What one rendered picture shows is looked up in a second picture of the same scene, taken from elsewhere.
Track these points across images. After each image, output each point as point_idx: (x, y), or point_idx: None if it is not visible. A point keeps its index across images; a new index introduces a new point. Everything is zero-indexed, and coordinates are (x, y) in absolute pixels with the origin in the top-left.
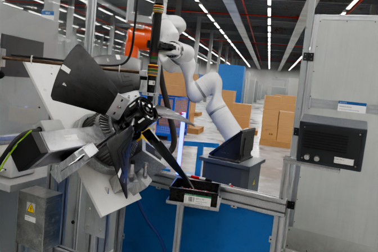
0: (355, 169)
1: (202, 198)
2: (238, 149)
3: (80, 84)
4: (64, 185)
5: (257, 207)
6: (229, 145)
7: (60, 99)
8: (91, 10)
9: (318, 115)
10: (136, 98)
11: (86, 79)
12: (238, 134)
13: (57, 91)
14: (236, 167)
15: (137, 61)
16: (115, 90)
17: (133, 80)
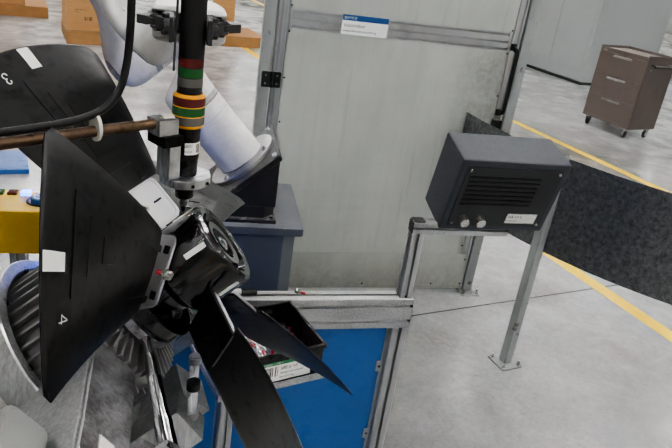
0: (533, 227)
1: (294, 362)
2: (272, 196)
3: (93, 281)
4: None
5: (360, 322)
6: (251, 189)
7: (62, 377)
8: None
9: (475, 135)
10: (199, 226)
11: (105, 253)
12: (272, 165)
13: (54, 364)
14: (274, 235)
15: (88, 60)
16: (156, 234)
17: (125, 145)
